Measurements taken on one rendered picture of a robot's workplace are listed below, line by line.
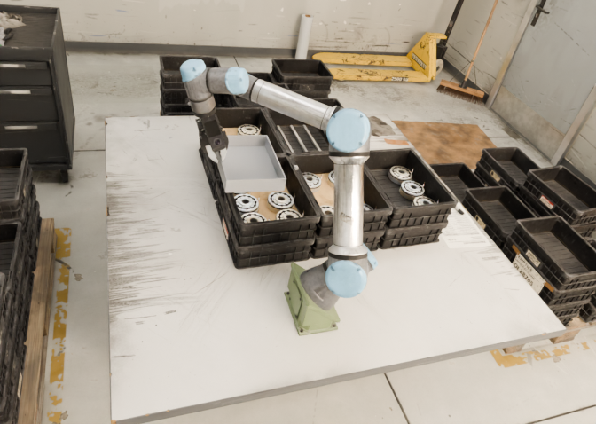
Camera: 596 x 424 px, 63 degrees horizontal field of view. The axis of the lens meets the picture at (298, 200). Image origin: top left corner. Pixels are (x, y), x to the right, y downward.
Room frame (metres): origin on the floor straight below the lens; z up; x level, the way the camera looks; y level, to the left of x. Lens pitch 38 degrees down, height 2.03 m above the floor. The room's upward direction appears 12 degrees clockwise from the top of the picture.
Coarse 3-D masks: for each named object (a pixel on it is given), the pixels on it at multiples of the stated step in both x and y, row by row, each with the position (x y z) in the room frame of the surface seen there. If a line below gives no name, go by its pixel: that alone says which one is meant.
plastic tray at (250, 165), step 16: (240, 144) 1.51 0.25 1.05; (256, 144) 1.54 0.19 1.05; (224, 160) 1.40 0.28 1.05; (240, 160) 1.42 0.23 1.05; (256, 160) 1.45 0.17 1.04; (272, 160) 1.45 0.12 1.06; (224, 176) 1.26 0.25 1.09; (240, 176) 1.33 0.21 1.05; (256, 176) 1.35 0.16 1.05; (272, 176) 1.37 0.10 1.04
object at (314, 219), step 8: (288, 160) 1.66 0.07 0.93; (296, 176) 1.56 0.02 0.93; (304, 192) 1.47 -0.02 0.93; (232, 200) 1.33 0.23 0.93; (312, 200) 1.43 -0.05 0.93; (232, 208) 1.31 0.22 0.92; (312, 208) 1.39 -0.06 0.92; (240, 216) 1.26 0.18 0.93; (304, 216) 1.33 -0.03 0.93; (312, 216) 1.33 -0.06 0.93; (240, 224) 1.22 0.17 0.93; (248, 224) 1.22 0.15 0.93; (256, 224) 1.23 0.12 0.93; (264, 224) 1.25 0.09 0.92; (272, 224) 1.26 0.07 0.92; (280, 224) 1.27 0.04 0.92; (288, 224) 1.29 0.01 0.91; (296, 224) 1.30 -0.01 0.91
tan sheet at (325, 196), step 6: (318, 174) 1.75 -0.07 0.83; (324, 174) 1.76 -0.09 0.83; (324, 180) 1.71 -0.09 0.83; (324, 186) 1.67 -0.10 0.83; (330, 186) 1.67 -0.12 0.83; (318, 192) 1.62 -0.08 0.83; (324, 192) 1.62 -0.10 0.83; (330, 192) 1.63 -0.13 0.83; (318, 198) 1.58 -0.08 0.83; (324, 198) 1.59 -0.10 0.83; (330, 198) 1.60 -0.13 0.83; (324, 204) 1.55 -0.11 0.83; (330, 204) 1.55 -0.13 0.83
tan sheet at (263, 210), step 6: (252, 192) 1.53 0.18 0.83; (258, 192) 1.53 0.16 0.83; (264, 192) 1.54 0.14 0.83; (270, 192) 1.55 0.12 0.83; (288, 192) 1.57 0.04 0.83; (264, 198) 1.51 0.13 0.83; (264, 204) 1.47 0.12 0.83; (258, 210) 1.43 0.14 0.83; (264, 210) 1.43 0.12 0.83; (270, 210) 1.44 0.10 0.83; (264, 216) 1.40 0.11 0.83; (270, 216) 1.40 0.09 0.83
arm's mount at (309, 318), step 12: (288, 288) 1.14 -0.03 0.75; (300, 288) 1.06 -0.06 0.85; (288, 300) 1.12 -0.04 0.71; (300, 300) 1.04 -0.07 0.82; (300, 312) 1.03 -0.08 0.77; (312, 312) 1.01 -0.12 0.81; (324, 312) 1.02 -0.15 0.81; (336, 312) 1.08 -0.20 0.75; (300, 324) 1.02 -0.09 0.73; (312, 324) 1.01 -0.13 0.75; (324, 324) 1.03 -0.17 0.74
